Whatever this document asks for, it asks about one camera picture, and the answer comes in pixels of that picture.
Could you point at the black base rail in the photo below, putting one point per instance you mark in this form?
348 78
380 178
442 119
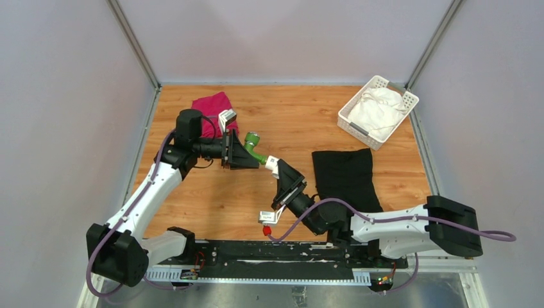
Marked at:
289 261

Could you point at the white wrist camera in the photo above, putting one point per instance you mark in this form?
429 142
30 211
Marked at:
226 119
270 218

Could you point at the white plastic basket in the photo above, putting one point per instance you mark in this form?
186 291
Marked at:
410 101

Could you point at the black folded cloth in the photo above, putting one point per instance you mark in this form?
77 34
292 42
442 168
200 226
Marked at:
347 175

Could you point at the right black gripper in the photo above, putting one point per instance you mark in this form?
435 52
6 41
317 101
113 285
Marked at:
290 185

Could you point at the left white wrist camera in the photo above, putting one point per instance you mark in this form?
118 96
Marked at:
226 119

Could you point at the magenta folded cloth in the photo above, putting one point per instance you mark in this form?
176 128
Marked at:
211 107

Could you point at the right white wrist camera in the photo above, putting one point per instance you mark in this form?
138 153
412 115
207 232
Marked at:
270 218

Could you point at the white pipe fitting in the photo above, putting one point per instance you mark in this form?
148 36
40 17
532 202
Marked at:
272 165

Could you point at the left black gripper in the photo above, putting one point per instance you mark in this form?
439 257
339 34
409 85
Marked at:
238 158

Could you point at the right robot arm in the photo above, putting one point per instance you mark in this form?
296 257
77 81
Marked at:
438 224

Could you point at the white cloth in basket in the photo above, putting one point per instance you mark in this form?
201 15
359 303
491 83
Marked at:
378 111

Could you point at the green water faucet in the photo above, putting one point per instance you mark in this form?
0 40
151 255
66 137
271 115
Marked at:
251 141

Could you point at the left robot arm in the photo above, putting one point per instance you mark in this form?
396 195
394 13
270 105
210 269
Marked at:
117 249

